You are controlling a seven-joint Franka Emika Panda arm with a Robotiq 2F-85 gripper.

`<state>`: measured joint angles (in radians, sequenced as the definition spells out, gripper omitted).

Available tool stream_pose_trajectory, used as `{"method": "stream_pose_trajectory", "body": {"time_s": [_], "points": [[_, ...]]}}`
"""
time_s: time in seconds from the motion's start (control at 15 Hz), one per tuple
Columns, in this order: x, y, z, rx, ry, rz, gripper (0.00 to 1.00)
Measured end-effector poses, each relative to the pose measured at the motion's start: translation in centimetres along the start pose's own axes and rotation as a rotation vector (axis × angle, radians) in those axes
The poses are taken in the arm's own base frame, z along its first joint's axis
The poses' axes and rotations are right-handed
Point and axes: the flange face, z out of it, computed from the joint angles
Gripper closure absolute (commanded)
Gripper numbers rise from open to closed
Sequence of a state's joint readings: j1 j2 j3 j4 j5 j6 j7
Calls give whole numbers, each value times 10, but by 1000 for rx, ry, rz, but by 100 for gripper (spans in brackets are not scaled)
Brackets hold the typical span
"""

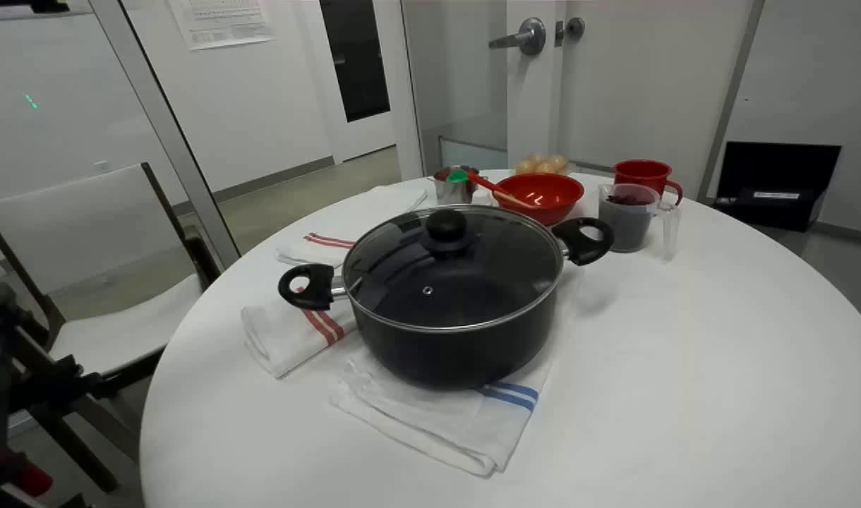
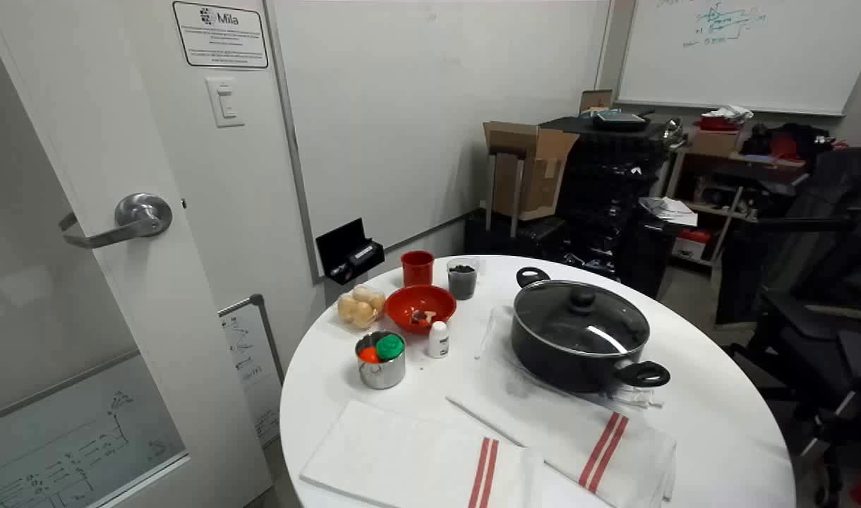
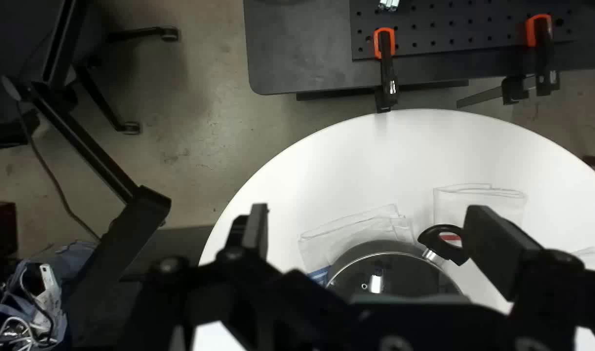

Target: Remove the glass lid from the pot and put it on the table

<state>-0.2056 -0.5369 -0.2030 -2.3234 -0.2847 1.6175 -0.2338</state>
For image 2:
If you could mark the wall whiteboard with writing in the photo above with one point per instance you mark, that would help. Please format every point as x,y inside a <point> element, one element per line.
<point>757,67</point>

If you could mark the small white bottle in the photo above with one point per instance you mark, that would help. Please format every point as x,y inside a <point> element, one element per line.
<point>438,340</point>

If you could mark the small leaning whiteboard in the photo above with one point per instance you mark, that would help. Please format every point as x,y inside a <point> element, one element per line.
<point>252,363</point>

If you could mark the white light switch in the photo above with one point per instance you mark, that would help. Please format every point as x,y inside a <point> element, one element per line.
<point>223,102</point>

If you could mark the black cooking pot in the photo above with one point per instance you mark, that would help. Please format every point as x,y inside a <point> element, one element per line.
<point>570,367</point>

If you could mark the black open marker box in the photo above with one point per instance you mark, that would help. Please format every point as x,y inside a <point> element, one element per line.
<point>345,246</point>

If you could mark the white towel red stripes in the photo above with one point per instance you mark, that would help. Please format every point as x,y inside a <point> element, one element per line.
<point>552,425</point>
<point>401,456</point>

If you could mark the wooden shelf unit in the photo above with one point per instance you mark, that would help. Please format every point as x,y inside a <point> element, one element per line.
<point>730,192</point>

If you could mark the black office chair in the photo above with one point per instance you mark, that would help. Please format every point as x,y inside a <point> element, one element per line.
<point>815,284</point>

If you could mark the large cardboard box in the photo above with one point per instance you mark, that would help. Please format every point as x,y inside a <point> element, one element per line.
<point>532,164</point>

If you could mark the grey cup dark contents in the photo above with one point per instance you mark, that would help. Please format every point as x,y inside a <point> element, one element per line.
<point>460,281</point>

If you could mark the glass lid black knob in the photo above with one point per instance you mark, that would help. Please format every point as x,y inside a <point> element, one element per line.
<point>582,321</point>

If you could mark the metal tin can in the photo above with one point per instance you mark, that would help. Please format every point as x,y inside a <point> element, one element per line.
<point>381,374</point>

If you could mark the green toy piece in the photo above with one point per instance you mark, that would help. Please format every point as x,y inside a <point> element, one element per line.
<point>390,347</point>

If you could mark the white wall sign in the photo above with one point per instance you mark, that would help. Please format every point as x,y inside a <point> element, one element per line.
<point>222,36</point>

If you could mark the red plastic bowl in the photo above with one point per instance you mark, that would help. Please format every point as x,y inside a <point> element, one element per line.
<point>418,309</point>

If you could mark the large white wall board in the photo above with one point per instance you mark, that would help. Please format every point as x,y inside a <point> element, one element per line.
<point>429,113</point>

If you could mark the red plastic cup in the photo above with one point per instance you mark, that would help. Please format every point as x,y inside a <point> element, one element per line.
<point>415,271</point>

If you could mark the orange toy piece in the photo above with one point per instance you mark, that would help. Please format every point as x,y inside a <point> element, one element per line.
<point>367,353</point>

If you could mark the cardboard box on shelf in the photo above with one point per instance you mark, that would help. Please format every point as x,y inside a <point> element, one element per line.
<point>716,139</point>

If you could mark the white red storage box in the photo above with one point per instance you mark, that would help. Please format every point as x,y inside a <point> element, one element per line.
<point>692,246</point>

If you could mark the white door frosted window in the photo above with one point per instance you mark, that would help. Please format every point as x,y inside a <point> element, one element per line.
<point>91,113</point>

